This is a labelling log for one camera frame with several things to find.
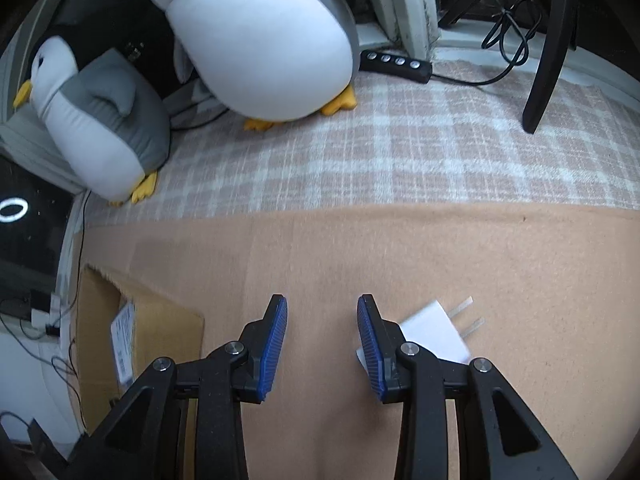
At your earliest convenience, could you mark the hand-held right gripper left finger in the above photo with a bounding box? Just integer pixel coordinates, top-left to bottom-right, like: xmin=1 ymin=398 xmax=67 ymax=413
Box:
xmin=65 ymin=294 xmax=289 ymax=480

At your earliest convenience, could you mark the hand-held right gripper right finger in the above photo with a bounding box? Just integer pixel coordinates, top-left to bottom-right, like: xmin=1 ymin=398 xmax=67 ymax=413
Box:
xmin=356 ymin=294 xmax=581 ymax=480

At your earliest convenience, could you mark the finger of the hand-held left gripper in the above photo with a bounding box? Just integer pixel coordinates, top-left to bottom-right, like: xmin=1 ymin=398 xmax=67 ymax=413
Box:
xmin=27 ymin=417 xmax=71 ymax=478

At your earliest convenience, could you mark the white charger plug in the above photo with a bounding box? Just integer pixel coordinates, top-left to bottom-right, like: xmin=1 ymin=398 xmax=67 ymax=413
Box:
xmin=356 ymin=296 xmax=487 ymax=365

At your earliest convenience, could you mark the brown cardboard box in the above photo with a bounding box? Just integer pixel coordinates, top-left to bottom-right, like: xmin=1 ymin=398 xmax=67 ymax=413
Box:
xmin=75 ymin=265 xmax=206 ymax=433

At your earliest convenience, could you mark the brown mat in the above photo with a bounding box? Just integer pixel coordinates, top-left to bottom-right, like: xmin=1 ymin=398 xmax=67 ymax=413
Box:
xmin=65 ymin=202 xmax=640 ymax=480

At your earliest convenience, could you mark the black power adapter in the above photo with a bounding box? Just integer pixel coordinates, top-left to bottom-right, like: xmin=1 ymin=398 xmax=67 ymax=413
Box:
xmin=27 ymin=287 xmax=53 ymax=311

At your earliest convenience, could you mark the plaid blanket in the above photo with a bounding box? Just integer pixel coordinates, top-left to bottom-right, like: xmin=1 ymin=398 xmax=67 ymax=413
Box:
xmin=75 ymin=55 xmax=640 ymax=231

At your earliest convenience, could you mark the black inline remote control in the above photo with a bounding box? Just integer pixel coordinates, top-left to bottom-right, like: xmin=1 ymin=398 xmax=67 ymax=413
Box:
xmin=360 ymin=50 xmax=433 ymax=84

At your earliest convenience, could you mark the large penguin plush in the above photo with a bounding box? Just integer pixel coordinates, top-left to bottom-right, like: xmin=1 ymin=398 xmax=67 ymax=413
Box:
xmin=14 ymin=35 xmax=172 ymax=207

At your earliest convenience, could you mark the small penguin plush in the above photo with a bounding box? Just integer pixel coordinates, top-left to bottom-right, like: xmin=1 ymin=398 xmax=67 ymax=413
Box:
xmin=139 ymin=0 xmax=390 ymax=133

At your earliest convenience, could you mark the black tripod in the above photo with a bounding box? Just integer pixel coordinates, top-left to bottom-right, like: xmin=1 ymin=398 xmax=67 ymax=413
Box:
xmin=437 ymin=0 xmax=581 ymax=135

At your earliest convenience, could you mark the black charging cable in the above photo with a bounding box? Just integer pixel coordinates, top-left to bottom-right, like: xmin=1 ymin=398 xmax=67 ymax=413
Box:
xmin=50 ymin=337 xmax=83 ymax=411

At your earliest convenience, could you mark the black ring light cable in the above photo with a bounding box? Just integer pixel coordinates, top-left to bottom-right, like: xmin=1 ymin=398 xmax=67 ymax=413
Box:
xmin=430 ymin=0 xmax=546 ymax=88

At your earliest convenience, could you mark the white window frame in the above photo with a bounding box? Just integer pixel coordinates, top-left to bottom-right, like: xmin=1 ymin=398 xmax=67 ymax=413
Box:
xmin=357 ymin=0 xmax=640 ymax=86

